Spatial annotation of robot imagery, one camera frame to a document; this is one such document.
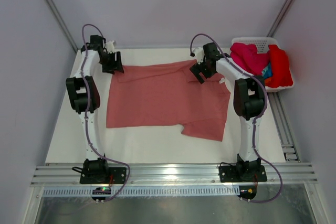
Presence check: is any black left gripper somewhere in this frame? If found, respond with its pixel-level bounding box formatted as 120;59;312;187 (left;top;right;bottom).
99;50;124;74

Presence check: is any salmon pink t shirt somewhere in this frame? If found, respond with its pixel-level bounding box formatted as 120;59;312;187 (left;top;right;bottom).
106;60;230;142

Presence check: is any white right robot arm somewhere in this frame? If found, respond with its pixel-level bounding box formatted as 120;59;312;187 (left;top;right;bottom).
190;42;267;182

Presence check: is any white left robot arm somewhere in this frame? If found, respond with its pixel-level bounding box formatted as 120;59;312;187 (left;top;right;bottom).
66;35;127;185

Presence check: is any magenta t shirt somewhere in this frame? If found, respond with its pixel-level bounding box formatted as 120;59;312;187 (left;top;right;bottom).
230;42;270;75

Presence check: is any white perforated plastic basket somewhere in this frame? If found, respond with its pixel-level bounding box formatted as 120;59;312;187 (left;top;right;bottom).
230;37;294;92

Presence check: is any blue garment in basket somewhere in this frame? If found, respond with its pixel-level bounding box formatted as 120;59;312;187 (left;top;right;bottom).
261;63;272;79

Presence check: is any orange garment in basket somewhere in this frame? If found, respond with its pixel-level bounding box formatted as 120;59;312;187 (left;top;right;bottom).
265;77;272;86

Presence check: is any red t shirt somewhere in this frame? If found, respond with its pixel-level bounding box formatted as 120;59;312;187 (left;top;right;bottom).
267;45;293;88

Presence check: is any left black controller board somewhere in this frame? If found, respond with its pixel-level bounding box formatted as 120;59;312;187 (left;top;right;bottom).
91;187;111;201

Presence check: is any black controller board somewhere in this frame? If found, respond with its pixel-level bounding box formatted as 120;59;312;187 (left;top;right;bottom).
238;185;257;201
91;187;111;201

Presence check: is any right black controller board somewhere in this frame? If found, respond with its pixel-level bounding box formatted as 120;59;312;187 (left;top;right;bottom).
238;185;257;201

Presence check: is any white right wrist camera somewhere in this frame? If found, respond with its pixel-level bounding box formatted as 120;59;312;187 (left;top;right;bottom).
190;47;205;64

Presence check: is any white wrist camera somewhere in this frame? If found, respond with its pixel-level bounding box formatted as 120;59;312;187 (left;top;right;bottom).
190;47;205;64
105;40;115;54

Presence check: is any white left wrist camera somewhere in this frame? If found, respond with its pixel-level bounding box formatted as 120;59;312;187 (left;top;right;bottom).
105;40;115;54

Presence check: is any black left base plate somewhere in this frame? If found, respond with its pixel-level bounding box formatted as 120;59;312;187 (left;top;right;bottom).
79;167;127;185

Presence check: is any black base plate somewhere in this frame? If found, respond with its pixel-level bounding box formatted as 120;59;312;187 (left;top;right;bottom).
218;164;268;183
79;167;127;185

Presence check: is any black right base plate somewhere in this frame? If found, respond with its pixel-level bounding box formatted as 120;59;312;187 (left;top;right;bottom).
218;164;268;183

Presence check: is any left aluminium corner post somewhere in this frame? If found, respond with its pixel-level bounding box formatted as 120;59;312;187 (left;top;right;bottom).
44;0;78;52

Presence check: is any aluminium corner post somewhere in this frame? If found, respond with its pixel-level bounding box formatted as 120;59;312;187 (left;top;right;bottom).
267;0;295;37
44;0;78;52

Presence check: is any slotted grey cable duct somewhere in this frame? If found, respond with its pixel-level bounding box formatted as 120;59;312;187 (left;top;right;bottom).
42;185;239;198

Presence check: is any aluminium mounting rail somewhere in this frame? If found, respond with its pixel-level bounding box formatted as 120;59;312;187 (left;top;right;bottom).
31;162;318;187

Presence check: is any right side aluminium rail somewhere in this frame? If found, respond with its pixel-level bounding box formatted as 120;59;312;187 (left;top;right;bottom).
268;92;301;163

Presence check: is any right aluminium corner post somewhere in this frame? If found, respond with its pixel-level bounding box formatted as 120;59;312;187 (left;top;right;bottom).
267;0;295;37

